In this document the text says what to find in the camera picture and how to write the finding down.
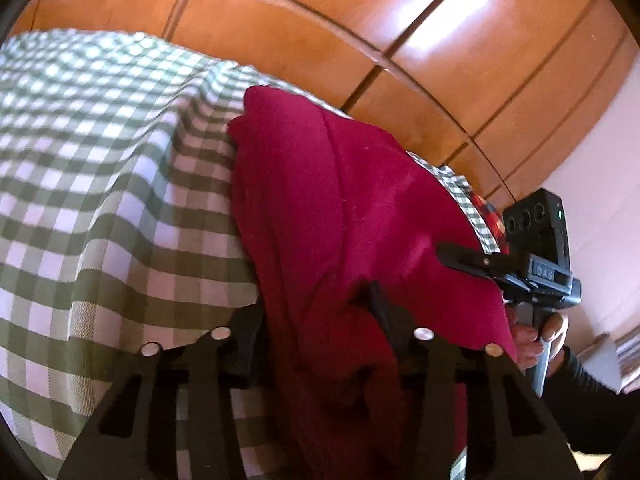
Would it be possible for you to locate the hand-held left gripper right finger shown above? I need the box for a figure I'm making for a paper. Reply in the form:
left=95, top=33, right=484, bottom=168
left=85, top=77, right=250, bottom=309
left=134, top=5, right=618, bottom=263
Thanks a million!
left=362, top=282, right=583, bottom=480

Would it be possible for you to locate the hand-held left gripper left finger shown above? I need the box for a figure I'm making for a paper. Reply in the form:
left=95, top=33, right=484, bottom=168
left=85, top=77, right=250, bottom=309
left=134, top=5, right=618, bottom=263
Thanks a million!
left=57, top=302, right=267, bottom=480

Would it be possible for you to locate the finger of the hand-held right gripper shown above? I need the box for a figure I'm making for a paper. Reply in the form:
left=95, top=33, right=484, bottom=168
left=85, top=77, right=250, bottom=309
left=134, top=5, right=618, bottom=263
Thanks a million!
left=437, top=242, right=527, bottom=282

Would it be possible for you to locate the magenta embroidered garment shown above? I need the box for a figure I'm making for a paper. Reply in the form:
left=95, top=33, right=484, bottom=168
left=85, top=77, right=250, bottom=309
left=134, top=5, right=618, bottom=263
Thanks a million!
left=227, top=85, right=518, bottom=480

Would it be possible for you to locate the person's right forearm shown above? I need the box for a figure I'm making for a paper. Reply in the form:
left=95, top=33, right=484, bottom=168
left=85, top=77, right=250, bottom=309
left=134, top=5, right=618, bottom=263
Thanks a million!
left=542, top=345, right=640, bottom=457

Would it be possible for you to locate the person's right hand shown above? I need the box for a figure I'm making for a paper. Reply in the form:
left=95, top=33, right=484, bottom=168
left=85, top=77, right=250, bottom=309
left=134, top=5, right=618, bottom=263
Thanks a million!
left=506, top=305, right=571, bottom=377

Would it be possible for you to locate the red blue plaid cloth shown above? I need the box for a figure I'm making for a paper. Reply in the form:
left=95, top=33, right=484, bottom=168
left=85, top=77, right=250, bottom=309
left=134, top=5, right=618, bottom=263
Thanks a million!
left=472, top=194, right=512, bottom=256

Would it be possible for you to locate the pale grey striped object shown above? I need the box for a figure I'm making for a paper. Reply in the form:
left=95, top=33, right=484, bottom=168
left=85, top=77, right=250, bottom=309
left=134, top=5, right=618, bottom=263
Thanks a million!
left=582, top=329, right=640, bottom=397

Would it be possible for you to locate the green checked bed sheet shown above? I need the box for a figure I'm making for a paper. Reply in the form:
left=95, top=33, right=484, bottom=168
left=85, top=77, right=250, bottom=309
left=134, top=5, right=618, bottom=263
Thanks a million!
left=0, top=30, right=502, bottom=480

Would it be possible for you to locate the brown wooden wardrobe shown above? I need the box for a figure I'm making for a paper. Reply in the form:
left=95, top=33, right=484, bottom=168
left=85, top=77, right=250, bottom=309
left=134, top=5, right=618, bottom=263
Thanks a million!
left=10, top=0, right=640, bottom=211

